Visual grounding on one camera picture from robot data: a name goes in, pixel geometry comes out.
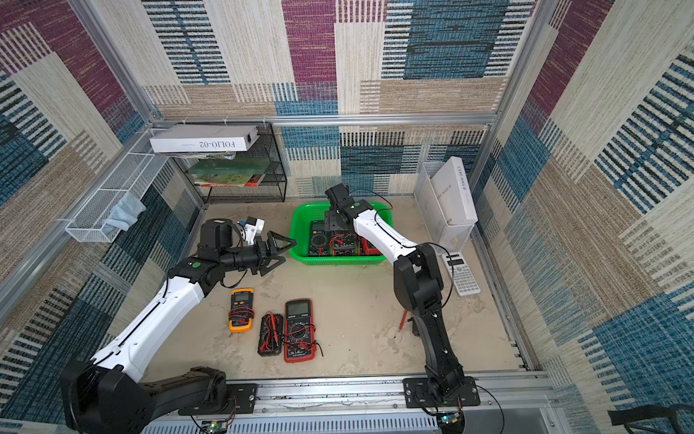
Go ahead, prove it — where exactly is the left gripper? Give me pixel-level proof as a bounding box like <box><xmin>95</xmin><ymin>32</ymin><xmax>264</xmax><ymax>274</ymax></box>
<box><xmin>218</xmin><ymin>230</ymin><xmax>295</xmax><ymax>275</ymax></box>

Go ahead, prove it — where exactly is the large dark green multimeter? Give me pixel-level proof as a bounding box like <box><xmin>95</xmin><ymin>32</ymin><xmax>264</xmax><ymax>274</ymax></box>
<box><xmin>307</xmin><ymin>221</ymin><xmax>333</xmax><ymax>257</ymax></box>

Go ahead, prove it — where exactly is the small red multimeter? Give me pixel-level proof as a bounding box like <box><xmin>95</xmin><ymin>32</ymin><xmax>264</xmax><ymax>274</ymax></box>
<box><xmin>360</xmin><ymin>237</ymin><xmax>381</xmax><ymax>256</ymax></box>

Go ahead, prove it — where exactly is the large red multimeter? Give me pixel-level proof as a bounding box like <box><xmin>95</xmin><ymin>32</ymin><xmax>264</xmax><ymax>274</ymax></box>
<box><xmin>283</xmin><ymin>298</ymin><xmax>319</xmax><ymax>363</ymax></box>

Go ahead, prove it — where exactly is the black multimeter with leads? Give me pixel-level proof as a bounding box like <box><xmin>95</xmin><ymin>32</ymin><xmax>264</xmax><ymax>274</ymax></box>
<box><xmin>258</xmin><ymin>312</ymin><xmax>285</xmax><ymax>357</ymax></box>

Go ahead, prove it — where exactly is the small black multimeter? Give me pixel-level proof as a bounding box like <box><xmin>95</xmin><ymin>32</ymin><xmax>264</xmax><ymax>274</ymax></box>
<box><xmin>399</xmin><ymin>310</ymin><xmax>420</xmax><ymax>337</ymax></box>

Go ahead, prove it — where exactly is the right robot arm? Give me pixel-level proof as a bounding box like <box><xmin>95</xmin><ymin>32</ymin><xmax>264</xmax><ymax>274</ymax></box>
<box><xmin>326</xmin><ymin>197</ymin><xmax>464</xmax><ymax>403</ymax></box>

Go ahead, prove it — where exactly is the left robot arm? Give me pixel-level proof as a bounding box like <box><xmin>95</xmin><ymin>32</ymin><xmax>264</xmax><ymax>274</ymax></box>
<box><xmin>60</xmin><ymin>231</ymin><xmax>296</xmax><ymax>433</ymax></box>

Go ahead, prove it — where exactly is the green plastic basket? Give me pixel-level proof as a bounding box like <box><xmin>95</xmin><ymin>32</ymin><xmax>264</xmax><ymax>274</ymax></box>
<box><xmin>289</xmin><ymin>203</ymin><xmax>386</xmax><ymax>266</ymax></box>

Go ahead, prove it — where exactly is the yellow multimeter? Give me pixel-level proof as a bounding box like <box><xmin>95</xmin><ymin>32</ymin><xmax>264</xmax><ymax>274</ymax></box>
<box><xmin>228</xmin><ymin>289</ymin><xmax>255</xmax><ymax>334</ymax></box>

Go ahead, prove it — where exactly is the green book on shelf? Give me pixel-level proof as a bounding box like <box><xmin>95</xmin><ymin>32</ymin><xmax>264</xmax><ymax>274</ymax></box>
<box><xmin>187</xmin><ymin>157</ymin><xmax>272</xmax><ymax>187</ymax></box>

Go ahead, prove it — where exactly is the clear file holder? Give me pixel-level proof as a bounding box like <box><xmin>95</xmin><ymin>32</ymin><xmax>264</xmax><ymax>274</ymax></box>
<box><xmin>414</xmin><ymin>171</ymin><xmax>477</xmax><ymax>253</ymax></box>

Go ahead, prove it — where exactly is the white box in holder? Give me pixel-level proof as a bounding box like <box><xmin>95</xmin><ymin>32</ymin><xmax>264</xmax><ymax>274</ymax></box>
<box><xmin>431</xmin><ymin>157</ymin><xmax>478</xmax><ymax>226</ymax></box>

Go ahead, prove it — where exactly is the white calculator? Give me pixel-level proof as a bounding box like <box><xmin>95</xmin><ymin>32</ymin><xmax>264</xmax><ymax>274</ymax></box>
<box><xmin>441</xmin><ymin>252</ymin><xmax>482</xmax><ymax>298</ymax></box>

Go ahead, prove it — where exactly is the white folio box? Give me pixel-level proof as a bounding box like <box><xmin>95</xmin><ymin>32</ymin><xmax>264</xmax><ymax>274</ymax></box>
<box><xmin>150</xmin><ymin>125</ymin><xmax>260</xmax><ymax>154</ymax></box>

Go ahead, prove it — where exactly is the light blue cloth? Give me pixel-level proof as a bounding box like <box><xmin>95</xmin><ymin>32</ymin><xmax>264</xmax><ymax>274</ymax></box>
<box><xmin>103</xmin><ymin>192</ymin><xmax>146</xmax><ymax>234</ymax></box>

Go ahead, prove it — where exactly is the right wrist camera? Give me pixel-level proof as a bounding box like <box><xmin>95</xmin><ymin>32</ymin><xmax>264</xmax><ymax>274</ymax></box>
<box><xmin>325</xmin><ymin>184</ymin><xmax>354</xmax><ymax>213</ymax></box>

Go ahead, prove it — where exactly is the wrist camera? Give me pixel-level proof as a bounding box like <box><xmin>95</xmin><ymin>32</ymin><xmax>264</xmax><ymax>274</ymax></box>
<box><xmin>325</xmin><ymin>184</ymin><xmax>354</xmax><ymax>213</ymax></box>
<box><xmin>196</xmin><ymin>217</ymin><xmax>265</xmax><ymax>260</ymax></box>

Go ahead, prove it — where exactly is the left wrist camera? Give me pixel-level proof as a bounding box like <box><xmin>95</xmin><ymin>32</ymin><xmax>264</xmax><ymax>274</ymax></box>
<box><xmin>196</xmin><ymin>217</ymin><xmax>265</xmax><ymax>260</ymax></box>

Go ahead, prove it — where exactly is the black wire shelf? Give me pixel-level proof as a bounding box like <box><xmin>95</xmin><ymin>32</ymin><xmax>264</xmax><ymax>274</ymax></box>
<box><xmin>173</xmin><ymin>123</ymin><xmax>288</xmax><ymax>205</ymax></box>

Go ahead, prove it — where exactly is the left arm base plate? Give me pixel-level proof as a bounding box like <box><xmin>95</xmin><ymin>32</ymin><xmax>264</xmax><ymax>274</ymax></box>
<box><xmin>218</xmin><ymin>383</ymin><xmax>258</xmax><ymax>416</ymax></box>

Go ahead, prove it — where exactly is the white wire wall basket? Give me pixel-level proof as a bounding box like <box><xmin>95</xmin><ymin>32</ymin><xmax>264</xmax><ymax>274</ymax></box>
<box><xmin>65</xmin><ymin>152</ymin><xmax>167</xmax><ymax>243</ymax></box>

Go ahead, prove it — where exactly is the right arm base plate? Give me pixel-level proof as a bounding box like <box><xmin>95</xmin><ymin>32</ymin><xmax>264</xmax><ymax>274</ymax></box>
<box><xmin>402</xmin><ymin>376</ymin><xmax>481</xmax><ymax>410</ymax></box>

